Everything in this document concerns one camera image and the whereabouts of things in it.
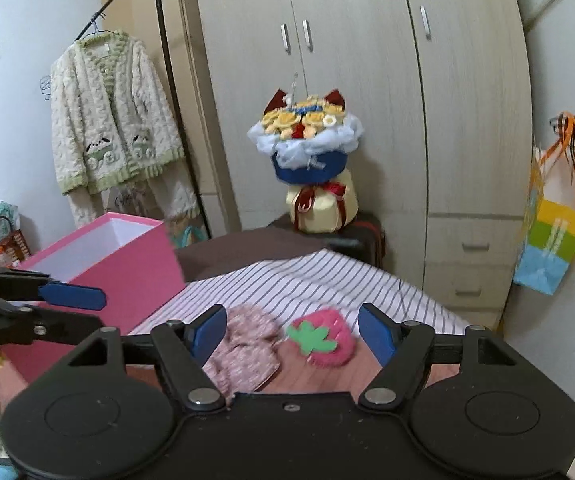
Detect pink cardboard box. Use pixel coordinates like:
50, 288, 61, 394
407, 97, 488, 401
0, 211, 186, 396

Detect brown blanket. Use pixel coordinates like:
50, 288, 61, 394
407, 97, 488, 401
173, 229, 363, 283

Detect black clothes rack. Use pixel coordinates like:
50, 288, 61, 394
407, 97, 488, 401
74, 0, 213, 241

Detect clothes hanger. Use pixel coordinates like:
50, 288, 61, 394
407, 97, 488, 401
74, 12, 120, 43

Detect cream knitted cardigan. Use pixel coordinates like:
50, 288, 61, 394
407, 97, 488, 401
47, 30, 200, 226

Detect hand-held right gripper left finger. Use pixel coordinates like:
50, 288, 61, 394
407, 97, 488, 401
68, 304, 228, 407

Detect pink strawberry plush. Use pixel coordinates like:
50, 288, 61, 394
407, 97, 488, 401
286, 308, 358, 368

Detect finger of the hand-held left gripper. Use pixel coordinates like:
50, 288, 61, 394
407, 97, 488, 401
0, 264, 107, 311
0, 294, 104, 357

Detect beige wooden wardrobe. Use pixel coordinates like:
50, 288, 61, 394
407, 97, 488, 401
174, 0, 535, 331

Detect plush flower bouquet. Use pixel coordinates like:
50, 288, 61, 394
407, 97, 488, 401
247, 72, 365, 235

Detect teal bag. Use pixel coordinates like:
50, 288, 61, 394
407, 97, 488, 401
167, 215, 208, 250

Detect woven basket bag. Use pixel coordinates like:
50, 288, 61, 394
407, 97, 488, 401
0, 199, 30, 268

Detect colourful paper gift bag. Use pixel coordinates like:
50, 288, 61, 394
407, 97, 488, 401
512, 147, 575, 296

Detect dark bedside stand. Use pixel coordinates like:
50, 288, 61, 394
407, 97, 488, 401
267, 211, 385, 266

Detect striped bed sheet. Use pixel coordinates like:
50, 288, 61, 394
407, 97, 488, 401
127, 249, 468, 341

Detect pink knitted cloth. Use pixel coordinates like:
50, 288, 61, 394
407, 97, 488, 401
200, 305, 283, 396

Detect orange and black ribbons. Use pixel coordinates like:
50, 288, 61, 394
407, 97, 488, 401
537, 74, 575, 206

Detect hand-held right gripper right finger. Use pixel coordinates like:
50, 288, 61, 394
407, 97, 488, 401
358, 302, 519, 407

